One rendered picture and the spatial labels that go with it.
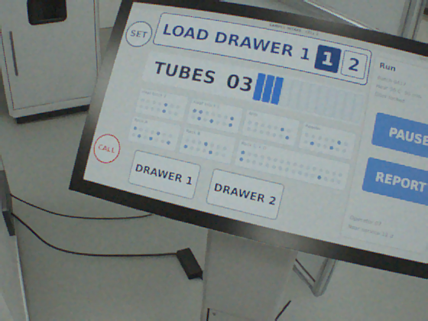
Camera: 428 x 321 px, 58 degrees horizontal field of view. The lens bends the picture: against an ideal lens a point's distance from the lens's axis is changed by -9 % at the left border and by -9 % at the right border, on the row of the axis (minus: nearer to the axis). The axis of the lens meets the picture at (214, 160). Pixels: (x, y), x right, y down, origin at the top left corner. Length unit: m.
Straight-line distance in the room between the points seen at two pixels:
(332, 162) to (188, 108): 0.20
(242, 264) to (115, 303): 0.96
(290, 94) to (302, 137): 0.06
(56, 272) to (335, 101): 1.43
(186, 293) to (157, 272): 0.15
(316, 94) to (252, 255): 0.31
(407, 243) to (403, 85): 0.20
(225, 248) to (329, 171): 0.26
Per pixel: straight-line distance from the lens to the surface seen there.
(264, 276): 0.76
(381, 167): 0.55
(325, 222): 0.54
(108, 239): 1.86
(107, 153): 0.59
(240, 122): 0.55
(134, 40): 0.61
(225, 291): 0.82
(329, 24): 0.59
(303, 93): 0.55
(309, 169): 0.54
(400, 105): 0.57
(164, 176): 0.56
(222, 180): 0.54
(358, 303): 1.78
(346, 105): 0.55
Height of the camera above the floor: 1.35
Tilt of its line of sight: 36 degrees down
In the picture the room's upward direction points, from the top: 6 degrees clockwise
